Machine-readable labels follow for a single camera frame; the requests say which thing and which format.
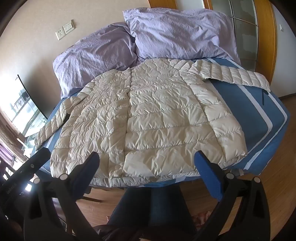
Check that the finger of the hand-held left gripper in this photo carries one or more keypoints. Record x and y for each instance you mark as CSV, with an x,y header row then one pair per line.
x,y
38,160

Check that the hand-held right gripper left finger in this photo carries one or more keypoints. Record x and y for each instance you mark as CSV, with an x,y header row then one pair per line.
x,y
91,166

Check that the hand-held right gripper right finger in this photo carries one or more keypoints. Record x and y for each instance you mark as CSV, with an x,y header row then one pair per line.
x,y
207,173

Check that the cream quilted puffer jacket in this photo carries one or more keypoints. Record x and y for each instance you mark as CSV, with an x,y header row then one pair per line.
x,y
150,115

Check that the black framed glass screen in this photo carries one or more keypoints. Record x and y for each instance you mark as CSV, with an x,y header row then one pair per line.
x,y
27,109

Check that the person's blue trousers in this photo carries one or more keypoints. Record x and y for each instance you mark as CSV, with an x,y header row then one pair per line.
x,y
157,208

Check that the blue white-striped bed sheet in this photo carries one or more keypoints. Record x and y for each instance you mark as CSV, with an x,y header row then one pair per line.
x,y
240,111

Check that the lilac crinkled pillow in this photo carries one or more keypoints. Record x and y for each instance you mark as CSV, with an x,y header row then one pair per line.
x,y
175,32
92,58

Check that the frosted glass door panel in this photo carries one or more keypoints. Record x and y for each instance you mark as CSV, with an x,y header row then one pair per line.
x,y
245,34

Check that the white wall socket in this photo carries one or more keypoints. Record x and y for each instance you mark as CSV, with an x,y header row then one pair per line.
x,y
60,34

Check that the white wall light switch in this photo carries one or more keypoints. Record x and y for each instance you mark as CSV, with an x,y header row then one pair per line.
x,y
69,27

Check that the small white wall switch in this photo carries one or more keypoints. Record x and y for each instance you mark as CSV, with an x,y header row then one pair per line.
x,y
281,27

